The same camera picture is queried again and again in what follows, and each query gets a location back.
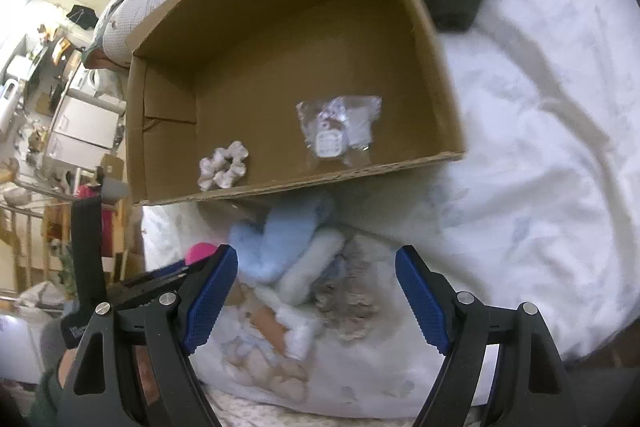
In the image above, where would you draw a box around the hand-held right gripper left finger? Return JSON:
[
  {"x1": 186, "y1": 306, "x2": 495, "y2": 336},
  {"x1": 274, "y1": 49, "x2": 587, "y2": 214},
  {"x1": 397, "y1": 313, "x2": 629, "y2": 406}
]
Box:
[{"x1": 55, "y1": 244, "x2": 239, "y2": 427}]

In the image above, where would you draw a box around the beige scrunchie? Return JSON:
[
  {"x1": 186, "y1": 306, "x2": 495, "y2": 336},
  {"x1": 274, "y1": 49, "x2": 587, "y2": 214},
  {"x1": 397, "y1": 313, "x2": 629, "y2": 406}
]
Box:
[{"x1": 312, "y1": 237, "x2": 383, "y2": 343}]

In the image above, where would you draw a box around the light blue fluffy sock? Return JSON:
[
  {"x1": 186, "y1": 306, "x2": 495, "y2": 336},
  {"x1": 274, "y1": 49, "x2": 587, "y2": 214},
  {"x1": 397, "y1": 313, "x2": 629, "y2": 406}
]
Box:
[{"x1": 227, "y1": 192, "x2": 336, "y2": 285}]

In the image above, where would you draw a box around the grey bin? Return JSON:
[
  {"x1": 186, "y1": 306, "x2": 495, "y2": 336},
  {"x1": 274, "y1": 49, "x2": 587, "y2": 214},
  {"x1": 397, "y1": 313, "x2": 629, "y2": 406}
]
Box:
[{"x1": 102, "y1": 178, "x2": 129, "y2": 202}]

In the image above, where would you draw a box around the white fluffy sock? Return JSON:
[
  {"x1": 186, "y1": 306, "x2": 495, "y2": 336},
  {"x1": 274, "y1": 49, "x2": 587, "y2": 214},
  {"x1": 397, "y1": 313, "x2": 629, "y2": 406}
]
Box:
[{"x1": 277, "y1": 227, "x2": 346, "y2": 308}]

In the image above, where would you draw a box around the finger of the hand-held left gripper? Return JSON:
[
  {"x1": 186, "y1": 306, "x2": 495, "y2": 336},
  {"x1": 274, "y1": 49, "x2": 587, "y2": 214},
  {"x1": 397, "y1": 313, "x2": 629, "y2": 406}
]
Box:
[
  {"x1": 107, "y1": 263, "x2": 201, "y2": 308},
  {"x1": 72, "y1": 198, "x2": 108, "y2": 313}
]

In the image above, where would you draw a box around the clear plastic bag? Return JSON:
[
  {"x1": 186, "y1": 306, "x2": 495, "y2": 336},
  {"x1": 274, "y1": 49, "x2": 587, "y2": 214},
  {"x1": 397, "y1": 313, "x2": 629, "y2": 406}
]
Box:
[{"x1": 296, "y1": 94, "x2": 383, "y2": 168}]

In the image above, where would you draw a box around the pink plastic cup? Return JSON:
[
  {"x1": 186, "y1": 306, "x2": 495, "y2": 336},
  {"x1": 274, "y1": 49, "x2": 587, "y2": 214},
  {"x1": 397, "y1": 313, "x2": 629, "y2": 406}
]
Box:
[{"x1": 185, "y1": 243, "x2": 216, "y2": 268}]

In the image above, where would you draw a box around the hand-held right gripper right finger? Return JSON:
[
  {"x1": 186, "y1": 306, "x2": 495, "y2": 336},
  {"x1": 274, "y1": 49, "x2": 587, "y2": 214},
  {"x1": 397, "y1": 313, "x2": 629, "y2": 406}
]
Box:
[{"x1": 394, "y1": 245, "x2": 583, "y2": 427}]

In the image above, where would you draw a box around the white cotton sock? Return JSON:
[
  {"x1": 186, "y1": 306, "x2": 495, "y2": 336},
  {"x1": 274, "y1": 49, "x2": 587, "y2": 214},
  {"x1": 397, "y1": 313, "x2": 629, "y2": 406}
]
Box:
[{"x1": 275, "y1": 302, "x2": 321, "y2": 360}]

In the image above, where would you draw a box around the person's left forearm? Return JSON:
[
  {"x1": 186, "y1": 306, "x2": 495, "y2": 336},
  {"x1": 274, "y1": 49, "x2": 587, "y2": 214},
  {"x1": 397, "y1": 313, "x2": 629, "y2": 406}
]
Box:
[{"x1": 30, "y1": 347, "x2": 81, "y2": 427}]

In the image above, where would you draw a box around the small cardboard box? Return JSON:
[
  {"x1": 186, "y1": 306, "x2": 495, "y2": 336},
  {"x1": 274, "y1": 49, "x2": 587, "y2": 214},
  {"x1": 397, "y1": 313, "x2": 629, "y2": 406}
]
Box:
[{"x1": 100, "y1": 154, "x2": 124, "y2": 180}]

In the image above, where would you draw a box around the wooden rack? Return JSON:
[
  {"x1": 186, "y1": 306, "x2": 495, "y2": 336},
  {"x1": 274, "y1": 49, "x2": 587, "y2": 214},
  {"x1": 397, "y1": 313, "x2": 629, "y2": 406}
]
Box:
[{"x1": 0, "y1": 172, "x2": 68, "y2": 298}]

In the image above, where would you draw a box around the brown cardboard box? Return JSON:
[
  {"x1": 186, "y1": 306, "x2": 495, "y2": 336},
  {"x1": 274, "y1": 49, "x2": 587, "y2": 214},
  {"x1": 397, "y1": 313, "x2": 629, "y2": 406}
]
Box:
[{"x1": 125, "y1": 0, "x2": 468, "y2": 208}]

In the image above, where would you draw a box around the black hanging garment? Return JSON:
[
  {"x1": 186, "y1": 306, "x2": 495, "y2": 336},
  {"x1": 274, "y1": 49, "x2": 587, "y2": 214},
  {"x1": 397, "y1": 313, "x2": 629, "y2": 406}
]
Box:
[{"x1": 65, "y1": 4, "x2": 98, "y2": 30}]

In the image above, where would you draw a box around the white scrunchie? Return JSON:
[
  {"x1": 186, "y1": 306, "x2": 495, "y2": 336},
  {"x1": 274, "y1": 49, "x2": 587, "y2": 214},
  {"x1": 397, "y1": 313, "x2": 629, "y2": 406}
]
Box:
[{"x1": 198, "y1": 141, "x2": 249, "y2": 192}]

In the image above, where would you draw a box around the white water heater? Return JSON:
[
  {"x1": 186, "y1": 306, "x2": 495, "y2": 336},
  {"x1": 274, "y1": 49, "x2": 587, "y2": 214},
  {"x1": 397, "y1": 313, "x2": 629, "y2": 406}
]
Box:
[{"x1": 0, "y1": 77, "x2": 26, "y2": 132}]

